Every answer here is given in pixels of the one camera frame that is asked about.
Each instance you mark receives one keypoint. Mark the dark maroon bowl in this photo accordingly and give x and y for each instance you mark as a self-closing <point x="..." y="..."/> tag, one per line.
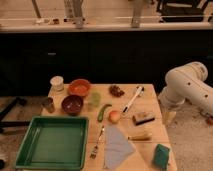
<point x="72" y="104"/>

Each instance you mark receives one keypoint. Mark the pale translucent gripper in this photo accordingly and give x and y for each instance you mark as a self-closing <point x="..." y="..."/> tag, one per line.
<point x="168" y="114"/>

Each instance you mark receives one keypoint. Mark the green plastic tray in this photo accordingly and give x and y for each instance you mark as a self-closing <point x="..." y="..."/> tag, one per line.
<point x="54" y="143"/>

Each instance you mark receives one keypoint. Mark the grey blue cloth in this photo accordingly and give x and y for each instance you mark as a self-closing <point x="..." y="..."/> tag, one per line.
<point x="117" y="148"/>

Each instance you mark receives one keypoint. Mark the light green plastic cup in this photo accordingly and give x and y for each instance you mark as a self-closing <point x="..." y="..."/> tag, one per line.
<point x="94" y="100"/>

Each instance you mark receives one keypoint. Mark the dark red grape bunch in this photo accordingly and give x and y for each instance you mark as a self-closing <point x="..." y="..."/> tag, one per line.
<point x="116" y="91"/>

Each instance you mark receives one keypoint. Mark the green sponge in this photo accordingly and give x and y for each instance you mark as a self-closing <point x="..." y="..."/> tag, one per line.
<point x="161" y="156"/>

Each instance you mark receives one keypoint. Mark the orange peach fruit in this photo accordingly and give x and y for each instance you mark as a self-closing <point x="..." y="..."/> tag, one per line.
<point x="114" y="117"/>

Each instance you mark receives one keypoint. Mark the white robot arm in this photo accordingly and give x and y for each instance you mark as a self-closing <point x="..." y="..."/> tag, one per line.
<point x="185" y="82"/>

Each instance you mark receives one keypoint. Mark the orange bowl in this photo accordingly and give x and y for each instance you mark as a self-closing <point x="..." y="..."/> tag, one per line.
<point x="79" y="87"/>

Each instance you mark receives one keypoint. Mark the metal fork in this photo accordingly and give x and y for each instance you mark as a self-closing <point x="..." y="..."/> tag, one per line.
<point x="95" y="148"/>

